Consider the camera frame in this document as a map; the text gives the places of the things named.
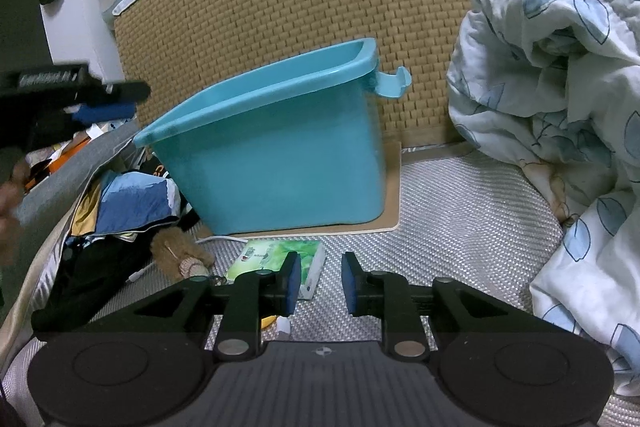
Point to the person's left hand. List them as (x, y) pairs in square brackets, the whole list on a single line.
[(10, 217)]

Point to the black clothing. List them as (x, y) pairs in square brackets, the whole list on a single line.
[(95, 272)]

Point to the blue cloth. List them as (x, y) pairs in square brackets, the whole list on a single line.
[(135, 202)]

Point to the green tissue pack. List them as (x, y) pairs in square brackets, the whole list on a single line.
[(265, 257)]

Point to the white leaf-print quilt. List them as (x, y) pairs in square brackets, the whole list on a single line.
[(560, 107)]

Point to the teal plastic bin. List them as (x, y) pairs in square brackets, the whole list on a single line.
[(280, 157)]

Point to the brown plush toy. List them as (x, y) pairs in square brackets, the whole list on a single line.
[(175, 252)]

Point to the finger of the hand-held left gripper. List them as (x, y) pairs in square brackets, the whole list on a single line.
[(110, 111), (127, 91)]

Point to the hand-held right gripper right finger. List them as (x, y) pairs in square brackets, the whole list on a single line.
[(350, 282)]

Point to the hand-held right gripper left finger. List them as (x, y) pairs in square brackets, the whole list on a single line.
[(292, 282)]

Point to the grey woven bed mat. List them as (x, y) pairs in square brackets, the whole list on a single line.
[(475, 232)]

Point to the yellow cloth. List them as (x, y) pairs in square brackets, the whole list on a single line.
[(87, 214)]

